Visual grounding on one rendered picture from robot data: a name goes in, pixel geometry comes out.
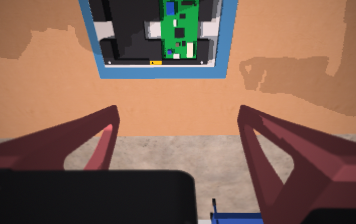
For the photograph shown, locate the green circuit board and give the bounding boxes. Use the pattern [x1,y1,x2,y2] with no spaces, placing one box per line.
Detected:
[159,0,199,58]

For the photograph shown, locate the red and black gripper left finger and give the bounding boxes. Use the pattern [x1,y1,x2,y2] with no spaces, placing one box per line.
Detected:
[0,105,120,171]

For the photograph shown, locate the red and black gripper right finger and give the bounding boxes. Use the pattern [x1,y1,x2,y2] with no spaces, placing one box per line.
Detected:
[237,105,356,224]

